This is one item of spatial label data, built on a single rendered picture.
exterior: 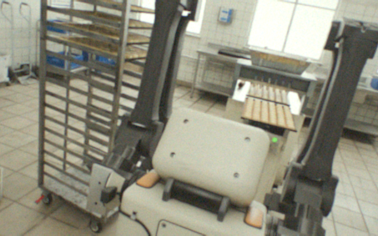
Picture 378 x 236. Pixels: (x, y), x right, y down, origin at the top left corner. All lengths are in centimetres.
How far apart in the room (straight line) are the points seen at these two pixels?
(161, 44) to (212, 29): 543
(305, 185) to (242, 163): 21
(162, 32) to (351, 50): 41
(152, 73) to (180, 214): 35
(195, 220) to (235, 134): 17
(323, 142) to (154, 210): 38
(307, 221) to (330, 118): 22
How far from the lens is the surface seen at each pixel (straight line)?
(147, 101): 76
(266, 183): 244
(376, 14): 613
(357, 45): 72
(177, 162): 58
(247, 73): 296
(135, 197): 60
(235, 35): 609
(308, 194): 72
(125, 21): 173
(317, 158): 72
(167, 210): 59
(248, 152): 58
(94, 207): 74
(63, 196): 245
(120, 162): 72
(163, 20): 76
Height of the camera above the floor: 158
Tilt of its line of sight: 20 degrees down
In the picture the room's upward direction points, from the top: 11 degrees clockwise
